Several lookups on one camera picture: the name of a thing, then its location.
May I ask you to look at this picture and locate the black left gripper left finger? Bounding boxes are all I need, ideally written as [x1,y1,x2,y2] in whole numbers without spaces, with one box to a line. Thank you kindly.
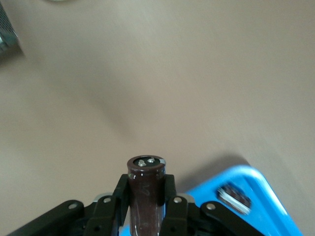
[7,174,130,236]

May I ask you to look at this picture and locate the brown table cover mat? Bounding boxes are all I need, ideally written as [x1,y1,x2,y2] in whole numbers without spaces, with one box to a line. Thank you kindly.
[0,0,315,236]

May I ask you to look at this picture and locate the small brown rectangular component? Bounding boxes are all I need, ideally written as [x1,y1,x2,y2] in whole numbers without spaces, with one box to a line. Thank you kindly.
[126,154,166,236]

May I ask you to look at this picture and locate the silver metal power supply box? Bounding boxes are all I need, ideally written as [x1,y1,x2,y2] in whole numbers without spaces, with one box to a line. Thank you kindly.
[0,0,25,59]

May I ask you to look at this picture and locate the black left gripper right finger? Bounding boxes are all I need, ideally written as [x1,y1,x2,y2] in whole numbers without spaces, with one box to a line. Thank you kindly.
[157,175,269,236]

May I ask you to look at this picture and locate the blue plastic tray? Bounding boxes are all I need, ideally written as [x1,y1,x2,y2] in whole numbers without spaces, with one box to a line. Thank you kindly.
[120,165,304,236]

